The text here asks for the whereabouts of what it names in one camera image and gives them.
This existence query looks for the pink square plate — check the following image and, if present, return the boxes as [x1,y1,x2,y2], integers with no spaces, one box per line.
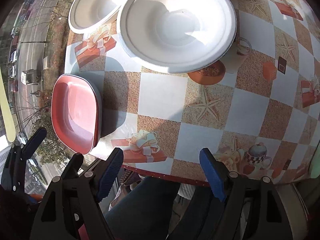
[51,74,97,155]

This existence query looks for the green square plate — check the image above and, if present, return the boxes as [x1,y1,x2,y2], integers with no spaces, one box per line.
[309,148,320,179]

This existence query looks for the person's leg dark trousers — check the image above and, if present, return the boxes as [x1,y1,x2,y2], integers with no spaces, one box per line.
[105,177,180,239]

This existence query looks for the large white paper bowl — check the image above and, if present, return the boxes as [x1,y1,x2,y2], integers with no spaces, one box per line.
[117,0,237,73]

